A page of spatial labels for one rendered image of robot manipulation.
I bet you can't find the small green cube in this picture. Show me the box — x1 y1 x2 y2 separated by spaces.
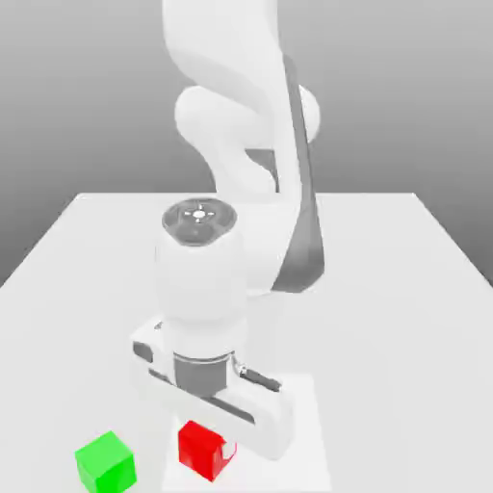
73 429 138 493

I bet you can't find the small red cube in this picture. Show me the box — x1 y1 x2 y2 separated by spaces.
177 419 238 483

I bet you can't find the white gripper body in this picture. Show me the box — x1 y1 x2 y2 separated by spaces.
133 358 298 462

